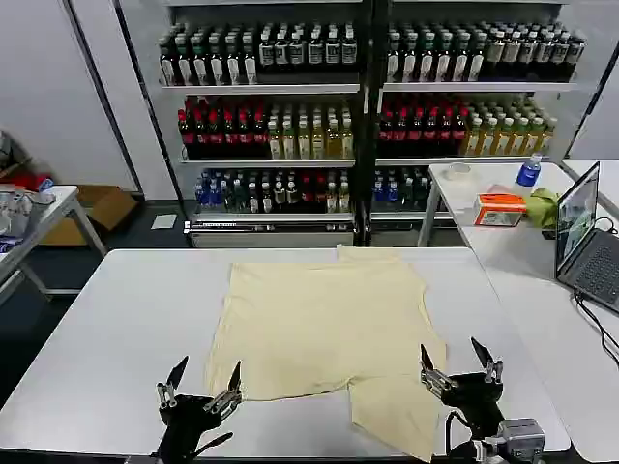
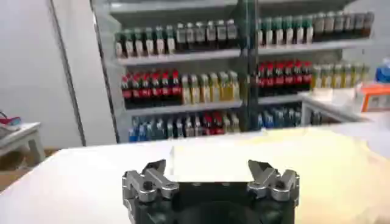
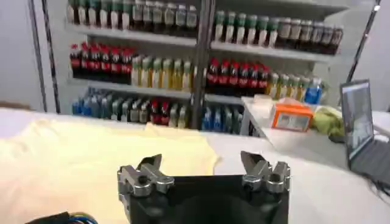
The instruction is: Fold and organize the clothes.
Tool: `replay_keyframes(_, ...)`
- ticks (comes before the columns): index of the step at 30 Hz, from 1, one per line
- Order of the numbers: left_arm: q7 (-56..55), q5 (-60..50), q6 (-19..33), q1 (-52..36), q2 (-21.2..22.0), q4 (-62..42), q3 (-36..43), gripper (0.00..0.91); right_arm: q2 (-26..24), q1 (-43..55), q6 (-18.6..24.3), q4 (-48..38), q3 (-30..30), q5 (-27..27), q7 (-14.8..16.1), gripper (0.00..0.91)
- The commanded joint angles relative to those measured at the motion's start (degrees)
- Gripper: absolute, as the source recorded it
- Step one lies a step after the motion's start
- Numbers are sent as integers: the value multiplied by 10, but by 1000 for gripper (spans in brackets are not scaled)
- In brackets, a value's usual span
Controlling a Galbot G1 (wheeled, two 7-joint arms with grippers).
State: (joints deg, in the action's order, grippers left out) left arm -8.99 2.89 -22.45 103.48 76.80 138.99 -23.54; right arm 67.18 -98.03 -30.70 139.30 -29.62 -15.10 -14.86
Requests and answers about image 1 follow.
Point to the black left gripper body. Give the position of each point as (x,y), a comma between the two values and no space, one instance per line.
(186,415)

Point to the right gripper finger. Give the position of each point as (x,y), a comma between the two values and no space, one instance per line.
(435,379)
(493,371)

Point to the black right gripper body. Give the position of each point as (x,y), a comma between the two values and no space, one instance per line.
(476,394)

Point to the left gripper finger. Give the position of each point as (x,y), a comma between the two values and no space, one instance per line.
(167,394)
(227,398)

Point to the cream yellow shirt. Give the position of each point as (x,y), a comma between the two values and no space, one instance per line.
(319,328)

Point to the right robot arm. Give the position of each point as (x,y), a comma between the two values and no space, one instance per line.
(520,437)

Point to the dark grey open laptop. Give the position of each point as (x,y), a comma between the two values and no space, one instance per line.
(597,270)

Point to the small black device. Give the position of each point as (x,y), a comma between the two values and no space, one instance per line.
(548,234)

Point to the orange tissue box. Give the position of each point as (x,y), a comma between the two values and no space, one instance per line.
(500,212)

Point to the green cloth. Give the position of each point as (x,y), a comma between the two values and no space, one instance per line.
(541,208)

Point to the grey flat sheet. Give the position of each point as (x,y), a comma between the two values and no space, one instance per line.
(164,222)

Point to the brown cardboard box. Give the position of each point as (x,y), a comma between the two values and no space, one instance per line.
(104,208)

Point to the blue water bottle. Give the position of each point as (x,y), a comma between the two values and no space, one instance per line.
(528,173)

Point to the clear round container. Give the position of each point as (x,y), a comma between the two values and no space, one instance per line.
(459,171)

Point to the white cluttered table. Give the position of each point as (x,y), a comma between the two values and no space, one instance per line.
(60,200)

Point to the clear plastic bags pile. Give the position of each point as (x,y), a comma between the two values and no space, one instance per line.
(21,208)

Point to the red cloth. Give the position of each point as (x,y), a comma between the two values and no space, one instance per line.
(29,181)

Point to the shelf rack with drink bottles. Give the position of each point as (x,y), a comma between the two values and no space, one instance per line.
(309,125)

